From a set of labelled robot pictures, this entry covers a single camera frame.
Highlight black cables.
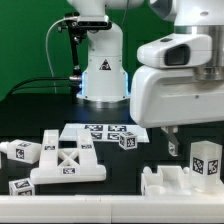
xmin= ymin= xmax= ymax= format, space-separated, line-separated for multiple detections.
xmin=4 ymin=75 xmax=83 ymax=98

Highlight white L-shaped border wall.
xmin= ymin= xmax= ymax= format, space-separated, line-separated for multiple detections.
xmin=0 ymin=192 xmax=224 ymax=224

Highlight grey camera cable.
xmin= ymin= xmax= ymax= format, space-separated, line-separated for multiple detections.
xmin=44 ymin=17 xmax=80 ymax=95

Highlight white chair seat part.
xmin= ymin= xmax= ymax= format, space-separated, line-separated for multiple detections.
xmin=139 ymin=164 xmax=224 ymax=197

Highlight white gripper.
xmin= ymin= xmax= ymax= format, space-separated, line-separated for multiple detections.
xmin=130 ymin=66 xmax=224 ymax=156

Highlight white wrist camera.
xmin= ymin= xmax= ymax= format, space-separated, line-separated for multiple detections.
xmin=137 ymin=34 xmax=212 ymax=69

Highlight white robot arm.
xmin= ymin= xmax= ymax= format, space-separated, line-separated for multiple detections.
xmin=130 ymin=0 xmax=224 ymax=129

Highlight white chair backrest part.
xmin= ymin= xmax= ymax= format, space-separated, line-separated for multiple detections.
xmin=30 ymin=129 xmax=106 ymax=184

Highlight white base tag plate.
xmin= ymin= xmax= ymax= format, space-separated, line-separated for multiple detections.
xmin=59 ymin=123 xmax=149 ymax=143

